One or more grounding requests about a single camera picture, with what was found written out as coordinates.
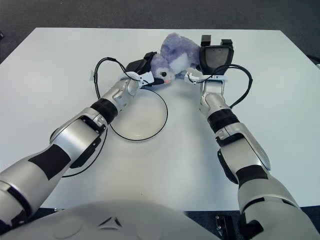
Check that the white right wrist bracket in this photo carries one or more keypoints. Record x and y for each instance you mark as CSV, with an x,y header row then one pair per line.
x,y
191,77

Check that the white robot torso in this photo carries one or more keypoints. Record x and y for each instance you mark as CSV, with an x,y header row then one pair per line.
x,y
112,225

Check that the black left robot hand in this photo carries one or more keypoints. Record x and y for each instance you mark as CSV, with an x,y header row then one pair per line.
x,y
138,66

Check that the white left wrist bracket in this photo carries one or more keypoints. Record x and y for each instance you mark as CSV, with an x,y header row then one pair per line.
x,y
147,78

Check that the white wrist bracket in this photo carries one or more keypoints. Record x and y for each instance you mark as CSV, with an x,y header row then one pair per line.
x,y
147,78
191,77

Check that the purple plush bunny doll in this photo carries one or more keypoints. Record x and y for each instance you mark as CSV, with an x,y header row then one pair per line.
x,y
175,50

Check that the white plate with black rim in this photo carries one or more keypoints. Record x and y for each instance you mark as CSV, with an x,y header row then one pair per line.
x,y
145,117

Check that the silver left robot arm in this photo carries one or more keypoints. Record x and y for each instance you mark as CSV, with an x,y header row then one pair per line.
x,y
75,135

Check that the black metal stand bracket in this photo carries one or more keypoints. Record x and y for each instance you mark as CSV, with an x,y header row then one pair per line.
x,y
221,225

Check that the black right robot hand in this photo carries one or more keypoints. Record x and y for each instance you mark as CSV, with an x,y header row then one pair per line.
x,y
216,58

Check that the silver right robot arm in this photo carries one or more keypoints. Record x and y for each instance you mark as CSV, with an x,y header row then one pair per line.
x,y
217,105

